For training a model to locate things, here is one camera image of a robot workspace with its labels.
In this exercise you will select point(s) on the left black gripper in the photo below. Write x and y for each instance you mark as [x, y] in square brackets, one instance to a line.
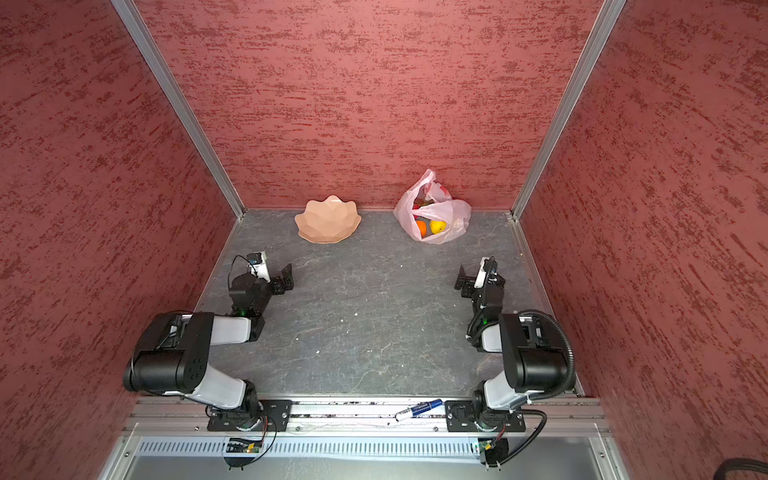
[279, 283]

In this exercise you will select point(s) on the pink translucent plastic bag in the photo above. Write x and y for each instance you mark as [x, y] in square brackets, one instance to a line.
[428, 199]

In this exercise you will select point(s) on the pink faceted plastic bowl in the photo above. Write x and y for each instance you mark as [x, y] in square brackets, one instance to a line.
[328, 222]

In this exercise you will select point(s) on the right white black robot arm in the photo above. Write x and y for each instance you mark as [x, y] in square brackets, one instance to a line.
[538, 358]

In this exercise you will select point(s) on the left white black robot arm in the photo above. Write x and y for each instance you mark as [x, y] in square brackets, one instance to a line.
[171, 358]

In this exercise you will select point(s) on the fake yellow lemon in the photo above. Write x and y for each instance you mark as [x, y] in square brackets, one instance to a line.
[437, 226]

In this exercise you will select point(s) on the fake orange fruit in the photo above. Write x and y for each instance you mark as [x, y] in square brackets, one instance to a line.
[424, 227]

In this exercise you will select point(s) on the blue white marker pen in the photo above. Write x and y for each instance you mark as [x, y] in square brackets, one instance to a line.
[417, 409]

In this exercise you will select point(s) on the right small circuit board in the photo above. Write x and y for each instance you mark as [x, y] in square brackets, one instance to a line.
[492, 452]

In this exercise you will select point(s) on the small circuit board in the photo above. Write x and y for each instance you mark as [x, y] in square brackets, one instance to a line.
[243, 446]
[492, 452]

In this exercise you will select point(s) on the left small circuit board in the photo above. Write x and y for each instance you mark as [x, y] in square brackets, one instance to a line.
[243, 446]

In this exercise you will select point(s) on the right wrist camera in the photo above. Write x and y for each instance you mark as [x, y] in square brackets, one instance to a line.
[487, 273]

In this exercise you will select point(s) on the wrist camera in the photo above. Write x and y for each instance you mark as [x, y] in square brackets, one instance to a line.
[487, 273]
[258, 265]

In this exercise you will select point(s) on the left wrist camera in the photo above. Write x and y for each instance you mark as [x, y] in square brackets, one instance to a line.
[258, 265]

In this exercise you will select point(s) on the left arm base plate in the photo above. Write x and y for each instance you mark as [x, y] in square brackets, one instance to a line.
[270, 414]

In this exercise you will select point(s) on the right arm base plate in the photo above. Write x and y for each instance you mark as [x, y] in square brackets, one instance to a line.
[464, 416]

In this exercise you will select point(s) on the aluminium front rail frame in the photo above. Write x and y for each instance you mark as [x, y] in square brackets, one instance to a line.
[333, 427]

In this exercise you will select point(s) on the left aluminium corner post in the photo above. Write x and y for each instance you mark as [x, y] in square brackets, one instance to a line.
[131, 18]

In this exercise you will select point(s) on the aluminium corner post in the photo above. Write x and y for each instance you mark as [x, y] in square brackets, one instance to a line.
[600, 32]
[131, 18]

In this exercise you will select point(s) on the right aluminium corner post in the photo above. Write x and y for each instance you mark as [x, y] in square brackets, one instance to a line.
[600, 32]

